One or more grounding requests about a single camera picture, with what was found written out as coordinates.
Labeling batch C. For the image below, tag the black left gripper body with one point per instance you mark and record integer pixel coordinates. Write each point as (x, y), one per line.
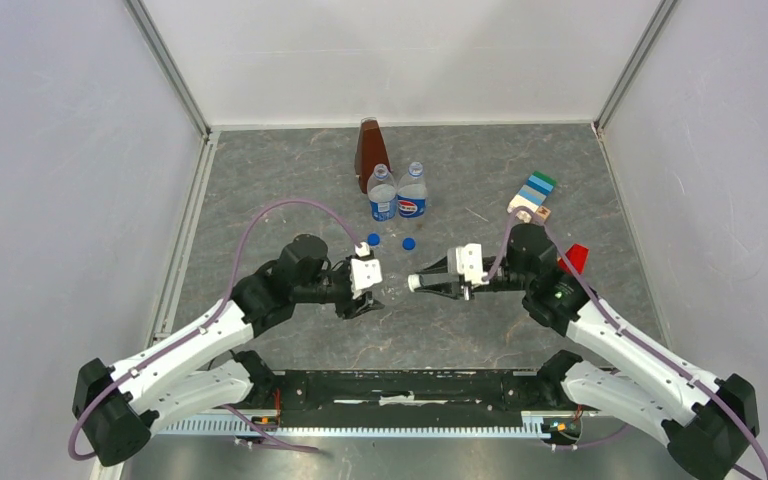
(329, 287)

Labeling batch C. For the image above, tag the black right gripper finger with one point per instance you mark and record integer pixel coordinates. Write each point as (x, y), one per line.
(451, 290)
(438, 270)

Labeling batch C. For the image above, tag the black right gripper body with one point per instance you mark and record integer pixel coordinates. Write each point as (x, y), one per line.
(504, 281)

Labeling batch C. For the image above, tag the clear unlabelled plastic bottle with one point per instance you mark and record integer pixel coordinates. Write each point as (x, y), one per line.
(393, 290)

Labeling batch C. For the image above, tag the white blue Pocari cap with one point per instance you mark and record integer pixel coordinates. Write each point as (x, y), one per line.
(414, 282)

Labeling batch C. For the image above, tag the Pepsi bottle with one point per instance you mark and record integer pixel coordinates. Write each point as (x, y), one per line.
(381, 192)
(412, 192)

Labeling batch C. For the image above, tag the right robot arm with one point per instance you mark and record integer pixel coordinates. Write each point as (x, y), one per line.
(706, 422)

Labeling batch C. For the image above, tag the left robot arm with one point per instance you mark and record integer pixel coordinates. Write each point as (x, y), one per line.
(120, 407)

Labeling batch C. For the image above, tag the red toy block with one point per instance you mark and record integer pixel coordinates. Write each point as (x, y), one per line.
(575, 259)

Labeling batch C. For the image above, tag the light wooden cube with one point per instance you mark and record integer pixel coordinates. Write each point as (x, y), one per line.
(543, 213)

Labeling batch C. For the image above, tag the blue green stacked block toy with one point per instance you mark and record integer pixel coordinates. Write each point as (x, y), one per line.
(532, 194)

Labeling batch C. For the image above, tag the brown wooden metronome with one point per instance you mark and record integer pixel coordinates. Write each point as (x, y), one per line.
(370, 152)

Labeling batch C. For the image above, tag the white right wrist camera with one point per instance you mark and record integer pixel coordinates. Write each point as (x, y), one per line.
(467, 262)

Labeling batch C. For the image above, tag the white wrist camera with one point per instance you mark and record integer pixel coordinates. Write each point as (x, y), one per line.
(365, 270)
(467, 262)

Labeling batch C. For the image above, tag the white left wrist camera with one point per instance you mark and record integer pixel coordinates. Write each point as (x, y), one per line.
(365, 270)

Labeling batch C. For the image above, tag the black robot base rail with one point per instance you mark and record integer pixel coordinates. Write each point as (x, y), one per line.
(418, 402)

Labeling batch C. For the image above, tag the aluminium frame post right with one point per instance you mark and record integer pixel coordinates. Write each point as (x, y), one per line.
(646, 42)

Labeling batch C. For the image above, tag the aluminium frame post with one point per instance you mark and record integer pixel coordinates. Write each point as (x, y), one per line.
(164, 58)
(646, 42)

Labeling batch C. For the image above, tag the aluminium frame post left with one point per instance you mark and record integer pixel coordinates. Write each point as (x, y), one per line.
(164, 58)

